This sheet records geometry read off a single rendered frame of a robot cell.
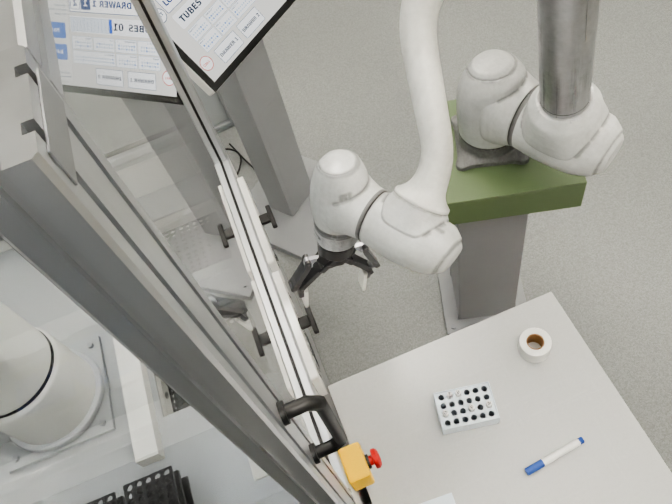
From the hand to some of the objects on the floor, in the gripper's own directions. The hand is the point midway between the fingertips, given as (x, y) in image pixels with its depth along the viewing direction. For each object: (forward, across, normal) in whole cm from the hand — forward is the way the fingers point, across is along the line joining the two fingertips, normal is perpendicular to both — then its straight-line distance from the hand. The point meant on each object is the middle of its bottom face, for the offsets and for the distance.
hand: (333, 291), depth 142 cm
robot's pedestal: (+80, -71, -28) cm, 111 cm away
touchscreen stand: (+90, -24, -98) cm, 135 cm away
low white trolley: (+87, -38, +44) cm, 105 cm away
